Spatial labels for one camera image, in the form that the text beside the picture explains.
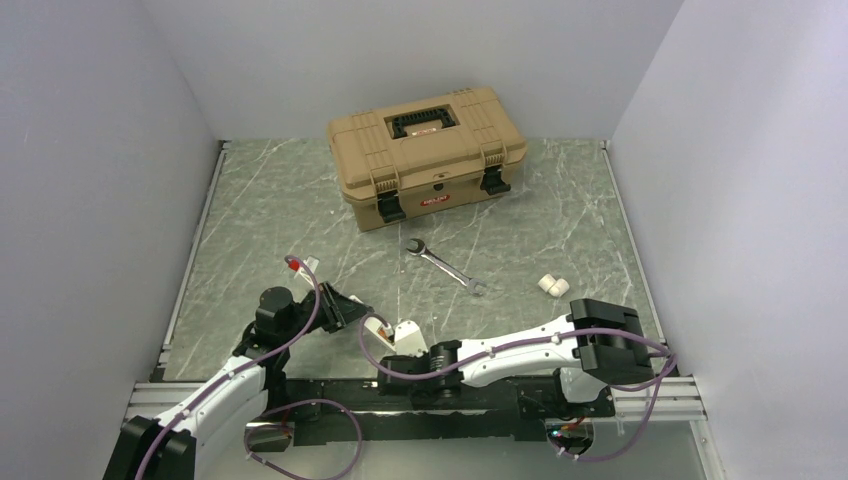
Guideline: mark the white pipe elbow fitting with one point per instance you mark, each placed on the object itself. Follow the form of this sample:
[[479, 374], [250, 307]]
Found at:
[[555, 287]]

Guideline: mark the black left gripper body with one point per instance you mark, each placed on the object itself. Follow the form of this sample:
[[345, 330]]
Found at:
[[326, 310]]

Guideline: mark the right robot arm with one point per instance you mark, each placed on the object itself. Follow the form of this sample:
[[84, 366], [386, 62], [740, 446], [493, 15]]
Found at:
[[595, 346]]

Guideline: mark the silver combination wrench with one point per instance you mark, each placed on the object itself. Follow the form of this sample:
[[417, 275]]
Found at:
[[418, 247]]

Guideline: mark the white air conditioner remote control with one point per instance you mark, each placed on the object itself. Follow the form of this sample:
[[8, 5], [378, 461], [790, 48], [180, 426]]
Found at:
[[371, 324]]

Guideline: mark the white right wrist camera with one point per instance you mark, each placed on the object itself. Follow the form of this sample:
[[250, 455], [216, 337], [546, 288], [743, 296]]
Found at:
[[407, 340]]

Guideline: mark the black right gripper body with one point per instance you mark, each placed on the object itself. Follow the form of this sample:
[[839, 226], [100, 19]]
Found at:
[[420, 394]]

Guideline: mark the tan plastic toolbox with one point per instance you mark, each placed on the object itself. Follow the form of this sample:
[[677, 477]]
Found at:
[[405, 161]]

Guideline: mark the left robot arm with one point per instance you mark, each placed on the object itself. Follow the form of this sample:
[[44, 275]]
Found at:
[[252, 384]]

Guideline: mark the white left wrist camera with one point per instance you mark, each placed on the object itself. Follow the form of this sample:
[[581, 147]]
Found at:
[[303, 269]]

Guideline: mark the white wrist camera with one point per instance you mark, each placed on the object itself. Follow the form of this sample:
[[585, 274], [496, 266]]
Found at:
[[303, 269], [407, 340]]

